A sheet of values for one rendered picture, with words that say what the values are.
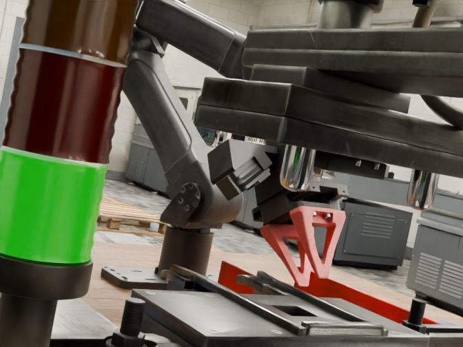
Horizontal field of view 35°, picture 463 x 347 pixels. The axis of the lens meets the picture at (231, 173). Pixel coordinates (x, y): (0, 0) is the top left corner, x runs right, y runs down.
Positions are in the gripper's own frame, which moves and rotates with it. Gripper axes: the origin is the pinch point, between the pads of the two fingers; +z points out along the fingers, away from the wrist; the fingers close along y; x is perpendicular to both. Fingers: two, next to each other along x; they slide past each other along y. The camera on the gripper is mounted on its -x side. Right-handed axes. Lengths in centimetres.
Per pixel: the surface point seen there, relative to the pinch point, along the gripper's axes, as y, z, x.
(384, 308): 4.8, 4.8, 5.2
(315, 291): -5.3, 0.3, 5.2
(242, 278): 8.5, 3.2, -16.1
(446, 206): -303, -159, 450
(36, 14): 39, 4, -47
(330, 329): 22.7, 10.8, -20.5
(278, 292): 13.0, 5.6, -16.1
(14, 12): -834, -640, 282
